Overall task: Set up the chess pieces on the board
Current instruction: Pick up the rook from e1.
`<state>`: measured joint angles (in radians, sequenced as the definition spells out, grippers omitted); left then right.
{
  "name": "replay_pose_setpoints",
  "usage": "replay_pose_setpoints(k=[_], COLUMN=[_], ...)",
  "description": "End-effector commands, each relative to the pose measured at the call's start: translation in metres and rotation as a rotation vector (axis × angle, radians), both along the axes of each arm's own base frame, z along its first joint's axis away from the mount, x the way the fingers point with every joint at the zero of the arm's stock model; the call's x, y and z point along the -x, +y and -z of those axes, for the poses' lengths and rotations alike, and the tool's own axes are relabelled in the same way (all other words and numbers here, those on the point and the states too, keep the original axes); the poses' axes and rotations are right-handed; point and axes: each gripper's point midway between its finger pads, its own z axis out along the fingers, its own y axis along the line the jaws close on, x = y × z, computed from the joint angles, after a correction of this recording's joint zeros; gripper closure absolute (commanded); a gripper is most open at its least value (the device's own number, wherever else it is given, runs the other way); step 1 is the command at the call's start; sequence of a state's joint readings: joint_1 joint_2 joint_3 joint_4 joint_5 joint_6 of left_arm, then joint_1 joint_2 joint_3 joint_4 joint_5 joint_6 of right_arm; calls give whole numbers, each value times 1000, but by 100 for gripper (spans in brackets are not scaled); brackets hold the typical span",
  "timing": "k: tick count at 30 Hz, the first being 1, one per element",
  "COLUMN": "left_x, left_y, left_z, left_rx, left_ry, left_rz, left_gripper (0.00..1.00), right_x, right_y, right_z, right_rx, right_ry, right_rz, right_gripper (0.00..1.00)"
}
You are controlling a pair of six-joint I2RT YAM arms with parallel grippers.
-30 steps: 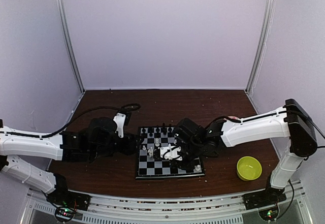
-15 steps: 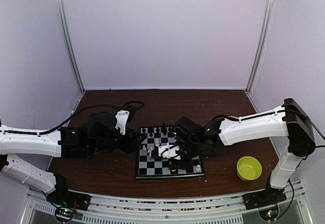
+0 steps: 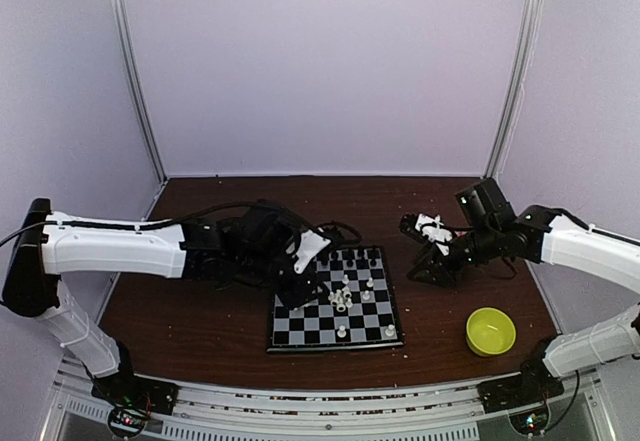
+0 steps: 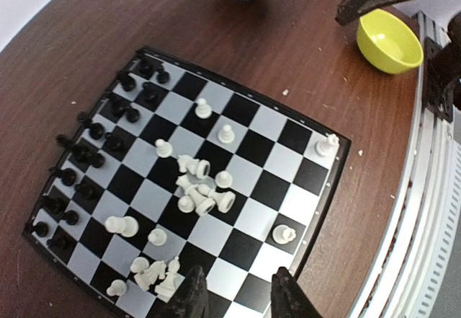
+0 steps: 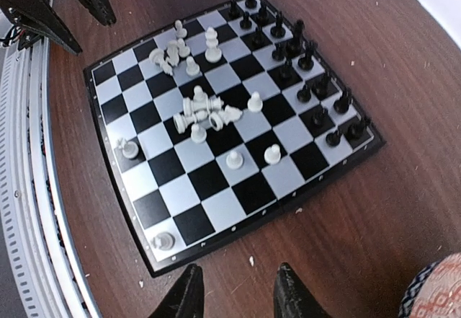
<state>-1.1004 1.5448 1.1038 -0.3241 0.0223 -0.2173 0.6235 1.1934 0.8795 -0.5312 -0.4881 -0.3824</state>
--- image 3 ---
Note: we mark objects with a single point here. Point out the left aluminium frame post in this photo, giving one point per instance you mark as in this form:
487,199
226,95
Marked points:
135,88

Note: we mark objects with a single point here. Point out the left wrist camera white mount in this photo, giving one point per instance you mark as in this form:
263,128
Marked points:
310,245

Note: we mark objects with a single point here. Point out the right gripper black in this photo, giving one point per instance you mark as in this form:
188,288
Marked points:
443,275

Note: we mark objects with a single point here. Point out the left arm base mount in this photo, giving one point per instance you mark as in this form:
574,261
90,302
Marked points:
134,402

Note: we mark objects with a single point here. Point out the yellow-green bowl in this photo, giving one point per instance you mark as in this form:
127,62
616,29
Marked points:
490,332

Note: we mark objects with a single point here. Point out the right aluminium frame post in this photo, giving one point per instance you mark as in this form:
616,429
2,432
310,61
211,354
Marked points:
523,53

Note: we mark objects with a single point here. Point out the cluster white chess piece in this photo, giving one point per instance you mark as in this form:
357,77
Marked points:
341,299

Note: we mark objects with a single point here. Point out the aluminium frame post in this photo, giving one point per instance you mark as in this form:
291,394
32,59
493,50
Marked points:
135,88
523,53

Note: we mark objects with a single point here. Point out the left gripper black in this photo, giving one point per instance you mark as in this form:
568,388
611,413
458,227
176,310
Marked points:
299,296

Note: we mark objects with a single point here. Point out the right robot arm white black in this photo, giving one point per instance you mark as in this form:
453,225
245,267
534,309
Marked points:
589,275

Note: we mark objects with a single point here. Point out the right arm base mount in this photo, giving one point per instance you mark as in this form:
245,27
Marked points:
524,398

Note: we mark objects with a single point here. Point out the black white chessboard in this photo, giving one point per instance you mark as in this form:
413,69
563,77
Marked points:
354,307

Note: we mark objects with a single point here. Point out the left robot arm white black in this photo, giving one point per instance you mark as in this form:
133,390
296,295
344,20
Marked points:
51,244

